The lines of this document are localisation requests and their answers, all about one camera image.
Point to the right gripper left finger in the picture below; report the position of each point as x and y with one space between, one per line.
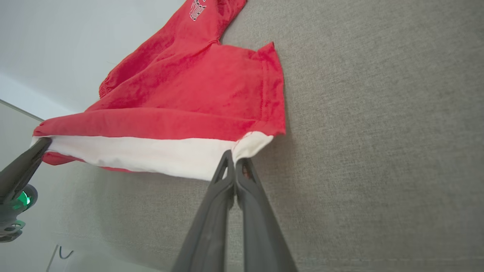
210 226

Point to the red white sports jersey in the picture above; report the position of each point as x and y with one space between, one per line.
189 83

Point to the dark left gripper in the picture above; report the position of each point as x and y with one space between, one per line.
15 211

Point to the grey fabric sofa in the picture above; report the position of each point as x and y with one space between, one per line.
378 151

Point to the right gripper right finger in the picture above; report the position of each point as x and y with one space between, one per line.
261 234

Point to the grey partition panel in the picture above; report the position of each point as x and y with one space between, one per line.
11 128

